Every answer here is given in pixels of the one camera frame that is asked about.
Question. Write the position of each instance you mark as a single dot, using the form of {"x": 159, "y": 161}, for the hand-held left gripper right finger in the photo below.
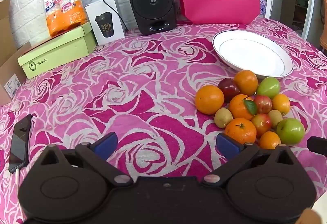
{"x": 226, "y": 143}

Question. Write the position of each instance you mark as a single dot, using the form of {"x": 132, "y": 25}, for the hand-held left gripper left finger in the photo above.
{"x": 104, "y": 143}

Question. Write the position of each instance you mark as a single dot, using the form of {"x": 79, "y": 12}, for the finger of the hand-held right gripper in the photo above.
{"x": 318, "y": 146}

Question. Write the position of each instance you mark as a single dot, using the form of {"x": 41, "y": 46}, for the large green apple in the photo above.
{"x": 290, "y": 131}

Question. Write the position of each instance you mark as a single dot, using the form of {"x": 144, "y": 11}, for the tangerine with leaf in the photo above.
{"x": 238, "y": 107}

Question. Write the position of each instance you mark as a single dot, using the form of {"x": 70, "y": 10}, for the large orange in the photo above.
{"x": 209, "y": 99}

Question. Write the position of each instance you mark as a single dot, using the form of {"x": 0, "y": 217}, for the small kiwi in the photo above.
{"x": 276, "y": 117}

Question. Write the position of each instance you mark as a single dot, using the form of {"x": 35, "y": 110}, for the yellowish small orange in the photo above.
{"x": 280, "y": 103}

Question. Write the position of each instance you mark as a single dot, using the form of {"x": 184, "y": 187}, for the small green apple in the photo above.
{"x": 268, "y": 87}

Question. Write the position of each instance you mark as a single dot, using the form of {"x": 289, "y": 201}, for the white plate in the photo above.
{"x": 255, "y": 52}

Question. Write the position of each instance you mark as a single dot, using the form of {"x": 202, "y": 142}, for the person's left hand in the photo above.
{"x": 309, "y": 216}

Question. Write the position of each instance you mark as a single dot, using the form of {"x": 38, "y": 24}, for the pink rose printed tablecloth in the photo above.
{"x": 127, "y": 86}

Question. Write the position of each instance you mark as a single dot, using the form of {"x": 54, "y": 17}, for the black smartphone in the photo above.
{"x": 19, "y": 144}

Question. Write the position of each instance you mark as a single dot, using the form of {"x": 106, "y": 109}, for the green cardboard box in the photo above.
{"x": 58, "y": 52}

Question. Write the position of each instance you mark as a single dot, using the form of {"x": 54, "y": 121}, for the white box with cup print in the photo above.
{"x": 112, "y": 34}

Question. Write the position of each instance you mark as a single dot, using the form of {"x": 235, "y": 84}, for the brown cardboard box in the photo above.
{"x": 10, "y": 78}

